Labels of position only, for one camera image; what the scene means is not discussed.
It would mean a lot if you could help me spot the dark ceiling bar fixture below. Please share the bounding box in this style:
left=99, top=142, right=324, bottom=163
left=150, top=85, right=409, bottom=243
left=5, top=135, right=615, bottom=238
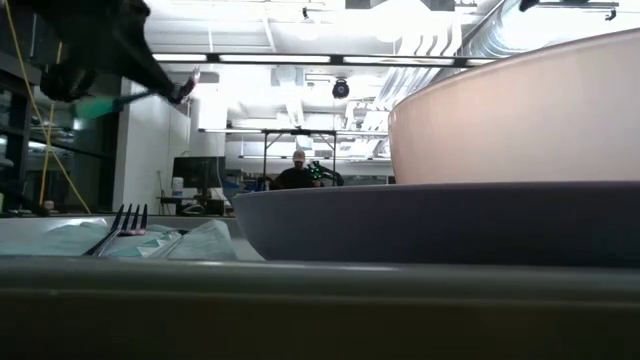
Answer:
left=542, top=0, right=621, bottom=22

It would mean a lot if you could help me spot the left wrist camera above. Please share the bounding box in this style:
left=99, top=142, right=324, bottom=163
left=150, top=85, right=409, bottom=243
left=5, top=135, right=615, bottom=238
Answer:
left=38, top=62, right=97, bottom=104

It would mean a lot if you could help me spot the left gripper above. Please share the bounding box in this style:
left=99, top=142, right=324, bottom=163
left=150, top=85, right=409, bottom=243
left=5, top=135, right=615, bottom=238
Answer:
left=29, top=0, right=200, bottom=105

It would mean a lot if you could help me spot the grey plastic tray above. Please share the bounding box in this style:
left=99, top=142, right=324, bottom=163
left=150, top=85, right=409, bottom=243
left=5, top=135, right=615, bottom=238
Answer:
left=0, top=214, right=640, bottom=359

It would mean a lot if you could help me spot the silver ventilation duct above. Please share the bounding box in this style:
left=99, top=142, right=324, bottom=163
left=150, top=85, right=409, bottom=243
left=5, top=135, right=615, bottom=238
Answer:
left=379, top=0, right=601, bottom=101

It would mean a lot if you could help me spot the black gantry frame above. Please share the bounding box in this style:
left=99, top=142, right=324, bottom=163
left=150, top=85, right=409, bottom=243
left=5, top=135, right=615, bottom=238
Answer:
left=260, top=128, right=339, bottom=187

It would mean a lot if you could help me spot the black computer monitor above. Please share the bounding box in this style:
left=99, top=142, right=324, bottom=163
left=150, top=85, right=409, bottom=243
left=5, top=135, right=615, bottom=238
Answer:
left=171, top=155, right=226, bottom=190

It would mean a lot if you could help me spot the teal towel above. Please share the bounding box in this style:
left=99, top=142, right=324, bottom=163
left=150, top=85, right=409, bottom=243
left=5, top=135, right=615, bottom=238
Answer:
left=0, top=218, right=240, bottom=261

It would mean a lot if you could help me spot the ceiling light strip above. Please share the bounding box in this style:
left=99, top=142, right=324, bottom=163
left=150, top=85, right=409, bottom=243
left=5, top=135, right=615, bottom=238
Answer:
left=219, top=53, right=331, bottom=64
left=342, top=55, right=494, bottom=69
left=152, top=52, right=209, bottom=63

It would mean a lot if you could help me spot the lavender plastic plate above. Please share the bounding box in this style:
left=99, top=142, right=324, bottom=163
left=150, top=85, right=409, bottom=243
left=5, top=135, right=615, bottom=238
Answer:
left=232, top=180, right=640, bottom=269

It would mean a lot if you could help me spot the pink plastic bowl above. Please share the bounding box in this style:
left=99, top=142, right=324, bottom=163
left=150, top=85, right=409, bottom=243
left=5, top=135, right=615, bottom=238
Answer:
left=387, top=27, right=640, bottom=185

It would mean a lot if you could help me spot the person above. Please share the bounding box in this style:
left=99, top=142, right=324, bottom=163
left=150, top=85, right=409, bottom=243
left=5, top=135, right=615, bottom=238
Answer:
left=272, top=149, right=321, bottom=191

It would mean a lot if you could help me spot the silver knife striped handle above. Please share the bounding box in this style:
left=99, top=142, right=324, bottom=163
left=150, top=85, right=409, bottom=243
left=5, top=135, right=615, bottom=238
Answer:
left=147, top=229, right=190, bottom=259

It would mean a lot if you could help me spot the purple spoon teal handle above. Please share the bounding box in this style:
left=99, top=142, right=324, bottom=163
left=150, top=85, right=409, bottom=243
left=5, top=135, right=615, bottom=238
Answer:
left=73, top=66, right=202, bottom=120

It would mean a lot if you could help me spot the background desk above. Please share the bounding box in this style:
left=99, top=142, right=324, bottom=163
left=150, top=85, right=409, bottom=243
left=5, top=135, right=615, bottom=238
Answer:
left=156, top=193, right=226, bottom=217

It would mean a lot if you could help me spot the iridescent fork teal handle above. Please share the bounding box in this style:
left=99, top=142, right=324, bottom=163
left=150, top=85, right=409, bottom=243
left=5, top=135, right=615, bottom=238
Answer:
left=82, top=202, right=150, bottom=258

